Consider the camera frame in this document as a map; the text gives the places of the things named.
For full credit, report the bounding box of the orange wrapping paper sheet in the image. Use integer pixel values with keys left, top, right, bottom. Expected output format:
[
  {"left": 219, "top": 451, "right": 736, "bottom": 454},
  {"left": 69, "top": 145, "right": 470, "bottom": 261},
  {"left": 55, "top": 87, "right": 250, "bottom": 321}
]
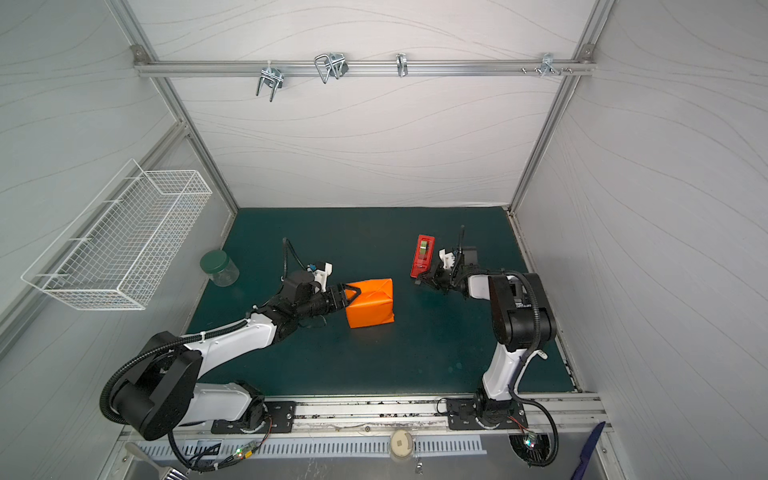
[{"left": 345, "top": 279, "right": 395, "bottom": 329}]

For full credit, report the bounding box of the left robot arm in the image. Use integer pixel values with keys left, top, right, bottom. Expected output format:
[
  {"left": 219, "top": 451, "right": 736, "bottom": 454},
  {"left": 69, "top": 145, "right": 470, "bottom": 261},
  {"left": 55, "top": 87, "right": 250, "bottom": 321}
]
[{"left": 99, "top": 270, "right": 362, "bottom": 440}]

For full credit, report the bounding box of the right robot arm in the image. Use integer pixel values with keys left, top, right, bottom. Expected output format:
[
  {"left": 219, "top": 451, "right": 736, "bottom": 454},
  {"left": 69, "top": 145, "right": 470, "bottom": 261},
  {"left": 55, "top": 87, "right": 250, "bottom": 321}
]
[{"left": 410, "top": 245, "right": 557, "bottom": 411}]

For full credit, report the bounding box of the red tape dispenser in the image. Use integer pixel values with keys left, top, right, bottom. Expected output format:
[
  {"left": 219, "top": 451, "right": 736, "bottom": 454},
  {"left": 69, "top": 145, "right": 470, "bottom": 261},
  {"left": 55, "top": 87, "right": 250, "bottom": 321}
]
[{"left": 410, "top": 234, "right": 435, "bottom": 280}]

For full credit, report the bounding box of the green table mat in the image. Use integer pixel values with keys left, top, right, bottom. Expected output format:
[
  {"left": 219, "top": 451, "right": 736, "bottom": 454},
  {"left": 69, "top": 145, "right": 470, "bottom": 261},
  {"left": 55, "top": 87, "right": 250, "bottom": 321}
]
[{"left": 158, "top": 206, "right": 576, "bottom": 398}]

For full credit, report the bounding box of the green lidded glass jar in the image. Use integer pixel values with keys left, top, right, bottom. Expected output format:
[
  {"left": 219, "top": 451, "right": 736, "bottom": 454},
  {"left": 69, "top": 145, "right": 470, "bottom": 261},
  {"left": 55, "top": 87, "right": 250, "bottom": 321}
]
[{"left": 199, "top": 250, "right": 240, "bottom": 288}]

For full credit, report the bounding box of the metal U-bolt clamp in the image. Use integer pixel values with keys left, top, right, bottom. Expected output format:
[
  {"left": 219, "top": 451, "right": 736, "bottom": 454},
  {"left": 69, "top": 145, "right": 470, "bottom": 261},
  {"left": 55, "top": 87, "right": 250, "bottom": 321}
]
[
  {"left": 256, "top": 65, "right": 284, "bottom": 102},
  {"left": 314, "top": 52, "right": 349, "bottom": 84}
]

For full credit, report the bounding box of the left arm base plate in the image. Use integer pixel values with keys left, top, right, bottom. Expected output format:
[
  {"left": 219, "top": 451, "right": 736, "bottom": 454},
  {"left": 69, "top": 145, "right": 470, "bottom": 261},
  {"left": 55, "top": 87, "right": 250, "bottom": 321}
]
[{"left": 211, "top": 400, "right": 297, "bottom": 435}]

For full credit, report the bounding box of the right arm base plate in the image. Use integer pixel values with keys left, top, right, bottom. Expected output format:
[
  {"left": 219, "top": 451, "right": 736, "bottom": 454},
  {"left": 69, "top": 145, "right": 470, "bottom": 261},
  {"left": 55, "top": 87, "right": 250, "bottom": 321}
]
[{"left": 446, "top": 397, "right": 528, "bottom": 431}]

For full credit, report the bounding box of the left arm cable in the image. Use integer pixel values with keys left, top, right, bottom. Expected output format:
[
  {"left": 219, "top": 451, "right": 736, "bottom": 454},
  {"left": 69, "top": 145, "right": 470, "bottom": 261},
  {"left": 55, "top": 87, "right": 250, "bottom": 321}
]
[{"left": 166, "top": 419, "right": 274, "bottom": 474}]

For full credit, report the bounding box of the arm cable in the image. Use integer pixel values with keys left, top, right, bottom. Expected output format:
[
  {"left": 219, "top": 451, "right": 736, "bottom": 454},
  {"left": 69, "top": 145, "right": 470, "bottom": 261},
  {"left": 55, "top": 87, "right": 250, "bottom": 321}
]
[
  {"left": 166, "top": 419, "right": 274, "bottom": 474},
  {"left": 508, "top": 350, "right": 560, "bottom": 468}
]

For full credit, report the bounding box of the white vented cable duct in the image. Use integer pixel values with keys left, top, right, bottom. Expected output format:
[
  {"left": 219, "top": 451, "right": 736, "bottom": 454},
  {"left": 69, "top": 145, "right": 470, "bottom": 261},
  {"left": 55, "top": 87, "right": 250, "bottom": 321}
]
[{"left": 137, "top": 435, "right": 487, "bottom": 461}]

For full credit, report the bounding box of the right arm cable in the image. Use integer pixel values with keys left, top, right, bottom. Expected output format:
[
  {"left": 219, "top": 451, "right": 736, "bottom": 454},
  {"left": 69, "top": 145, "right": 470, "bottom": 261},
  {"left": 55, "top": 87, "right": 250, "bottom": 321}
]
[{"left": 508, "top": 350, "right": 560, "bottom": 468}]

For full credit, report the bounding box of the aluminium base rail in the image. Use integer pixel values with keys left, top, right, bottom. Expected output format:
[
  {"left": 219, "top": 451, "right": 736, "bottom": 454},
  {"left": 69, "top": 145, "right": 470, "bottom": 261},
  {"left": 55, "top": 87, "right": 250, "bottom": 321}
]
[{"left": 119, "top": 392, "right": 608, "bottom": 442}]

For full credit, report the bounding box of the white wire basket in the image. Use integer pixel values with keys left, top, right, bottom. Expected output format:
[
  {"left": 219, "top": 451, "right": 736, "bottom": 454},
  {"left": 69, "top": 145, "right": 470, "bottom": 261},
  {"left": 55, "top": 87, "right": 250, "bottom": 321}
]
[{"left": 21, "top": 159, "right": 212, "bottom": 311}]

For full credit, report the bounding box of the blue handled tool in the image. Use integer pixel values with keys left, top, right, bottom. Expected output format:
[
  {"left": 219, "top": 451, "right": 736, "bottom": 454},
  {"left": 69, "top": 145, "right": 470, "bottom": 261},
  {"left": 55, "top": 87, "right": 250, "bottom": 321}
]
[{"left": 570, "top": 421, "right": 606, "bottom": 480}]

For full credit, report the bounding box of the metal bracket with bolts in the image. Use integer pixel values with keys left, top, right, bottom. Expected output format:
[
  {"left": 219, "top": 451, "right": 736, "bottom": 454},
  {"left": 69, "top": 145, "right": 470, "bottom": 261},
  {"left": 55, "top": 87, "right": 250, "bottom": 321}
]
[{"left": 520, "top": 53, "right": 574, "bottom": 77}]

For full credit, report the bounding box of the aluminium crossbar rail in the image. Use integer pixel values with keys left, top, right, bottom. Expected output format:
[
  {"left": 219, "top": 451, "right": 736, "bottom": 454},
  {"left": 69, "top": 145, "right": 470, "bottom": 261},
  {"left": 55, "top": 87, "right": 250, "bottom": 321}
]
[{"left": 134, "top": 57, "right": 597, "bottom": 78}]

